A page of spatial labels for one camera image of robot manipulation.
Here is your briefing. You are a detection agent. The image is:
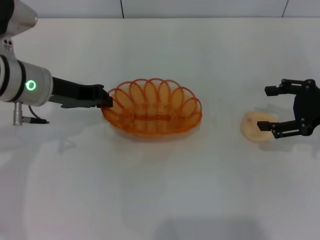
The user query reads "silver connector plug with cable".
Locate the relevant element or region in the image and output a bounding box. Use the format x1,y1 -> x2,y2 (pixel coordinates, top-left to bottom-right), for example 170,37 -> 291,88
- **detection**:
13,101 -> 50,126

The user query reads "round beige bread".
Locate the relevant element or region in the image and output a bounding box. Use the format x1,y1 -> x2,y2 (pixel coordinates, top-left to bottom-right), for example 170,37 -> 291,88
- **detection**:
240,110 -> 279,142

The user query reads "orange woven plastic basket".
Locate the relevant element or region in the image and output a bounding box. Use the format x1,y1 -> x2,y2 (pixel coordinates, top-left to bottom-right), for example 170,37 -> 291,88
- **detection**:
101,77 -> 203,137

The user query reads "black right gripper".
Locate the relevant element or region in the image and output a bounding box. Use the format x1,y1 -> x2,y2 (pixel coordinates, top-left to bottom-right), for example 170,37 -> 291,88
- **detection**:
256,78 -> 320,140

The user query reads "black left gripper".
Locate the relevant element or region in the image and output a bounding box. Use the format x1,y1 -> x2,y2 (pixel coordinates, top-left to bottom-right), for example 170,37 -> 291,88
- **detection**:
49,76 -> 114,109

